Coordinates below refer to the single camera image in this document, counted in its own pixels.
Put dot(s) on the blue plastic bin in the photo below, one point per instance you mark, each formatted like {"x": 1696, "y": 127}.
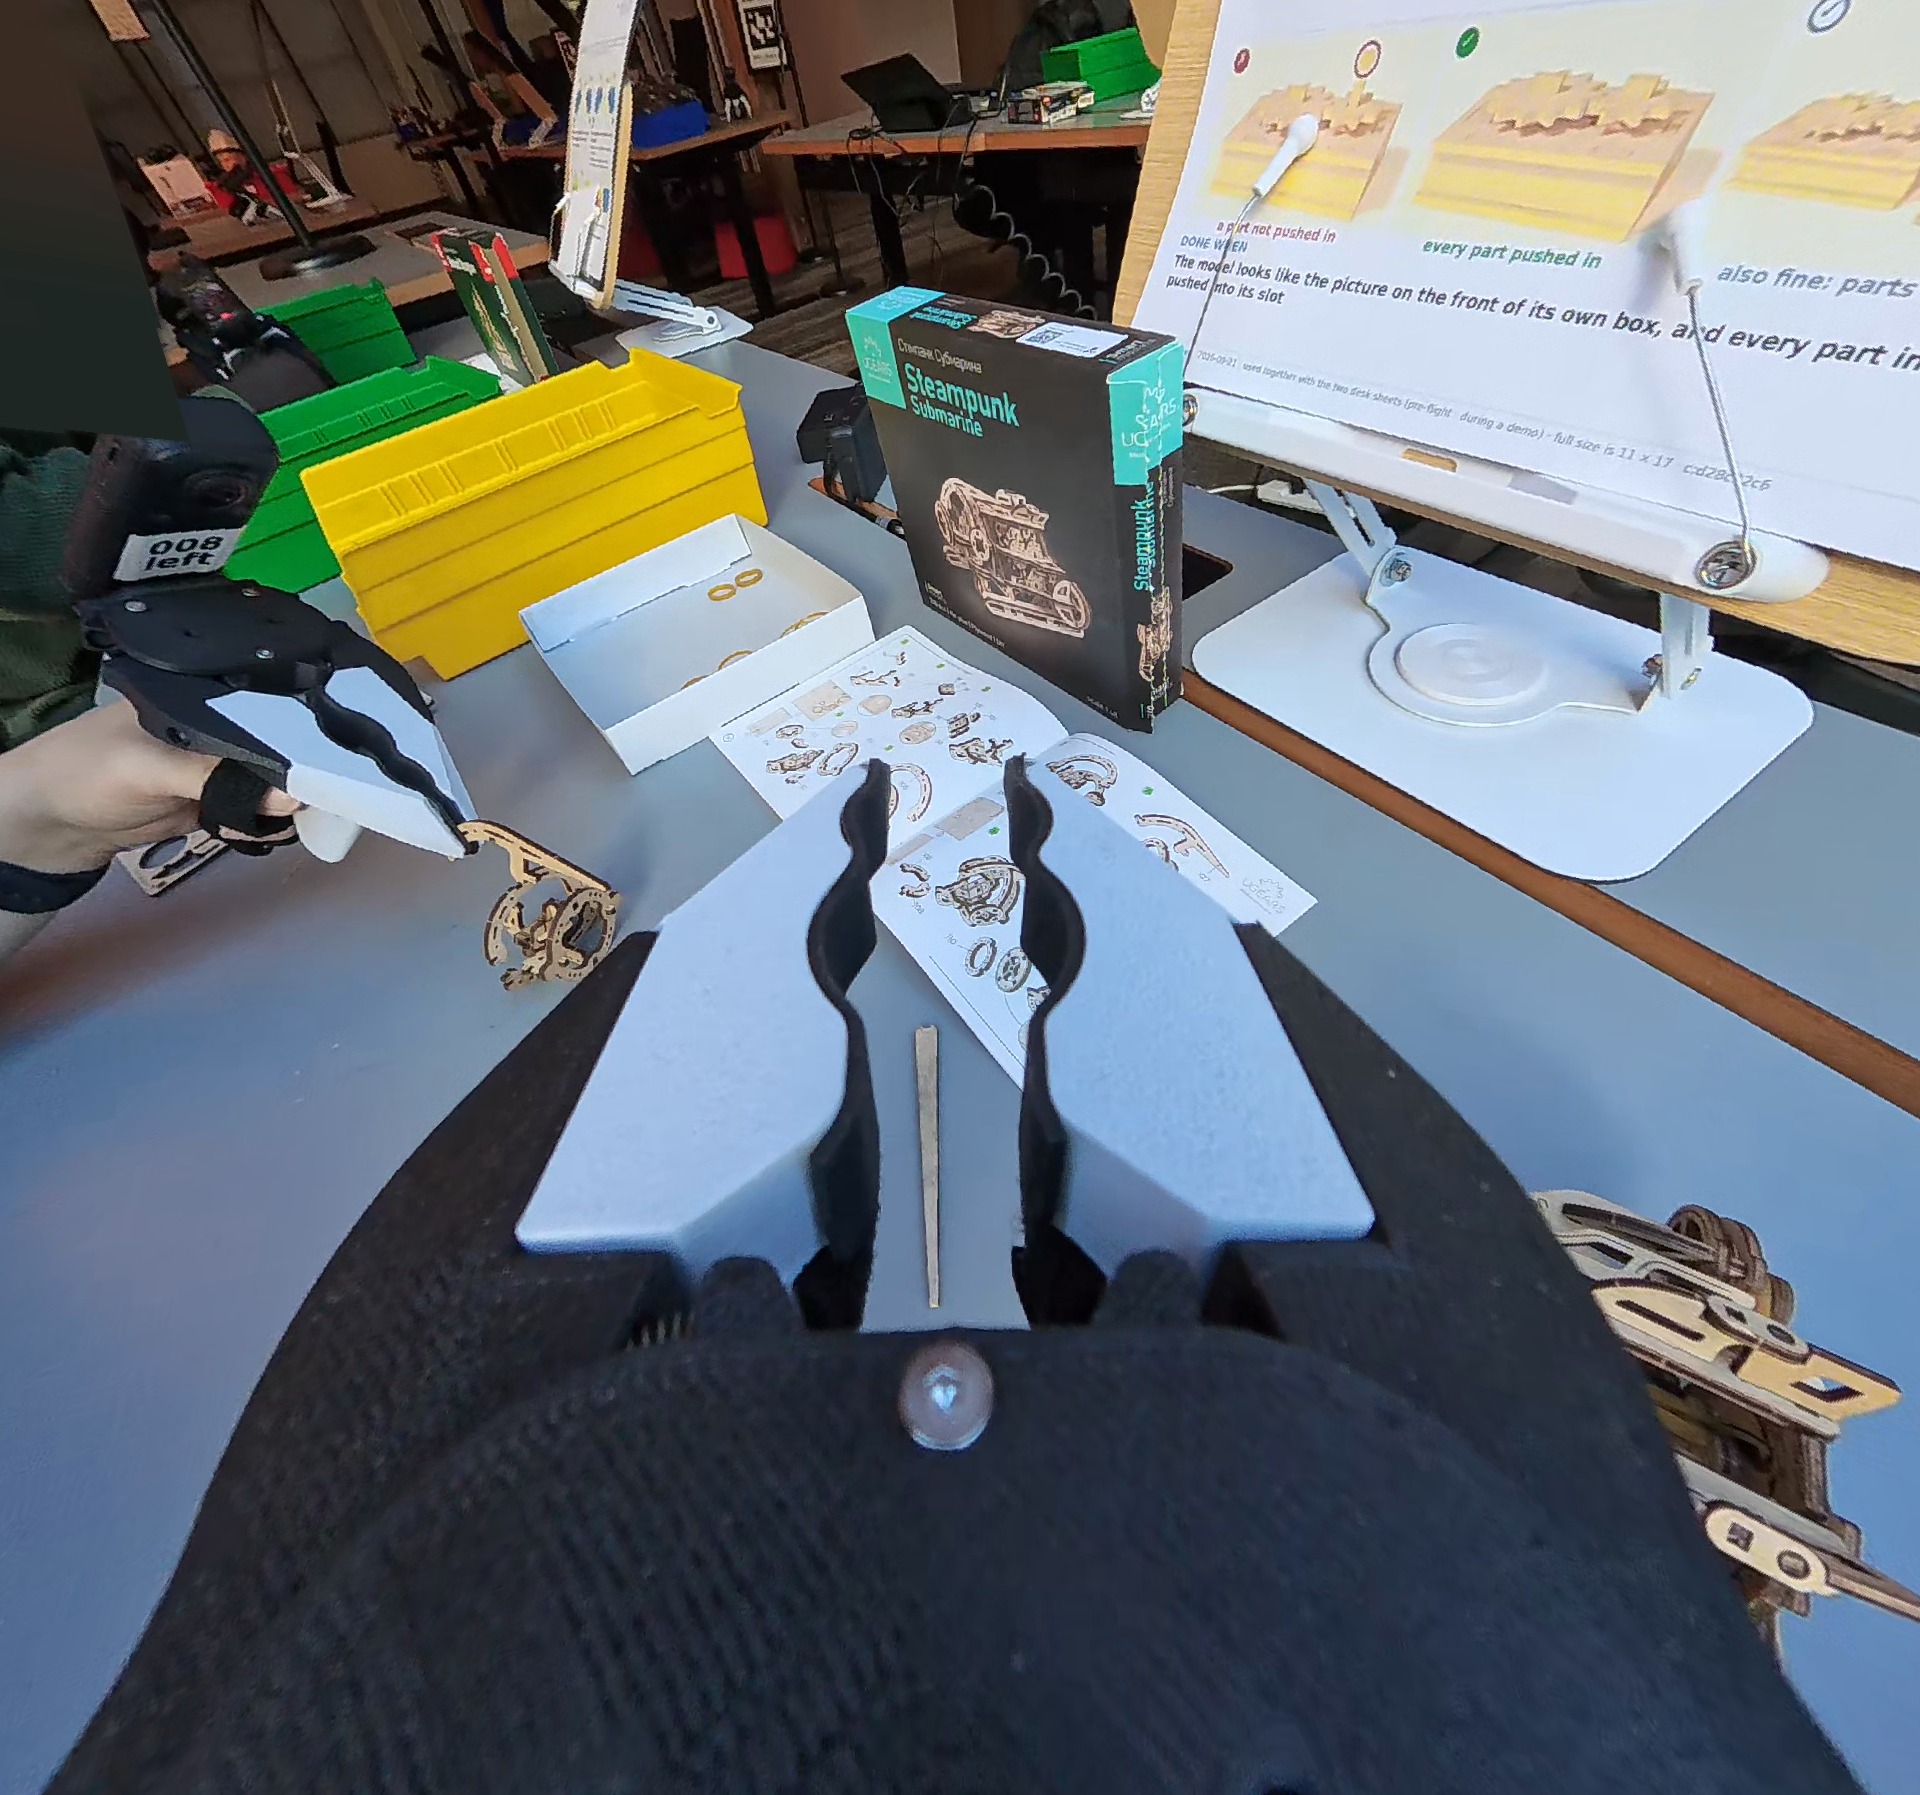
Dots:
{"x": 671, "y": 125}

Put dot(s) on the black and white tag sign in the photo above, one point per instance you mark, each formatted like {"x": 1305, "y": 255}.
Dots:
{"x": 759, "y": 29}

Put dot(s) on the black wristband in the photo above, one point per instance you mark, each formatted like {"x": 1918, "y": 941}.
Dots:
{"x": 52, "y": 889}

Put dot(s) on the distant green bin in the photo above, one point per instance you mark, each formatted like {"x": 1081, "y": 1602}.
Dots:
{"x": 1103, "y": 63}

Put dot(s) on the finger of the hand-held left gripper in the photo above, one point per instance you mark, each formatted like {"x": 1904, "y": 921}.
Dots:
{"x": 398, "y": 723}
{"x": 331, "y": 777}

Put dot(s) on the thin wooden stick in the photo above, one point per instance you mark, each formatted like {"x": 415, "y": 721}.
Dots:
{"x": 927, "y": 1166}

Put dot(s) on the white cardboard box tray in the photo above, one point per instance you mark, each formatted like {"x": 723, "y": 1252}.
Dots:
{"x": 675, "y": 657}

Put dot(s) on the large green plastic bin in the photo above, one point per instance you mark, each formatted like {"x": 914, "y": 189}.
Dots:
{"x": 360, "y": 431}

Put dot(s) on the tilted document stand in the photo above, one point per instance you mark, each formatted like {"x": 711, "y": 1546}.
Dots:
{"x": 615, "y": 101}

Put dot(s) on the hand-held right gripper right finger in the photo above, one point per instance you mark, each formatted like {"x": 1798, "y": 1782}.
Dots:
{"x": 1184, "y": 1076}

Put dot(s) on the open instruction booklet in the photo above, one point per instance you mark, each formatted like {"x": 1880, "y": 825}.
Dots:
{"x": 961, "y": 837}

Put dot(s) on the person's left hand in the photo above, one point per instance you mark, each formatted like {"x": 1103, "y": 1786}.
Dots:
{"x": 104, "y": 807}

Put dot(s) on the printed instruction sheet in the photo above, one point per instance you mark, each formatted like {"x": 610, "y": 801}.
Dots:
{"x": 1530, "y": 145}

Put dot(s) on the yellow plastic bin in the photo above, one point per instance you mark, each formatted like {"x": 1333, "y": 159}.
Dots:
{"x": 511, "y": 505}

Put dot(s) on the black model kit box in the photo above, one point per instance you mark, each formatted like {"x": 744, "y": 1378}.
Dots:
{"x": 1005, "y": 521}

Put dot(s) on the black laptop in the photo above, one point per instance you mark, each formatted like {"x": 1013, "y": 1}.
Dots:
{"x": 908, "y": 93}

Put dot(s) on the tan rubber band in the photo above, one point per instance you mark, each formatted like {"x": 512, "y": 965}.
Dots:
{"x": 734, "y": 585}

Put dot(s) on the flat wooden part with holes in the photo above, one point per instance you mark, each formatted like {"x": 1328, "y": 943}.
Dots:
{"x": 164, "y": 867}

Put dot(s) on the small green plastic bin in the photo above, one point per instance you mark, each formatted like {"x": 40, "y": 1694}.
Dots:
{"x": 344, "y": 325}

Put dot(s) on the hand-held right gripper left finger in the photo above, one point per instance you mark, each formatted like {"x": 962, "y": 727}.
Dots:
{"x": 704, "y": 1076}

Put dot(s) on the wooden background table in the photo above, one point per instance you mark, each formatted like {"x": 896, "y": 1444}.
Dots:
{"x": 961, "y": 145}

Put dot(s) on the small black camera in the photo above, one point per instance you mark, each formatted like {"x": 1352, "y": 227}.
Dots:
{"x": 842, "y": 445}

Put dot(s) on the white document stand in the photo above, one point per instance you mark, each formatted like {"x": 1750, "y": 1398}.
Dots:
{"x": 1500, "y": 717}

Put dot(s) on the dark green clothing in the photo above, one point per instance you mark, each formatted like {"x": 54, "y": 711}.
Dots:
{"x": 44, "y": 597}

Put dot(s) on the dark green booklet box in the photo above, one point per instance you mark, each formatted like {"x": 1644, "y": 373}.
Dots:
{"x": 494, "y": 303}

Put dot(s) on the large wooden model assembly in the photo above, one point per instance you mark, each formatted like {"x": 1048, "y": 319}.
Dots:
{"x": 1725, "y": 1360}

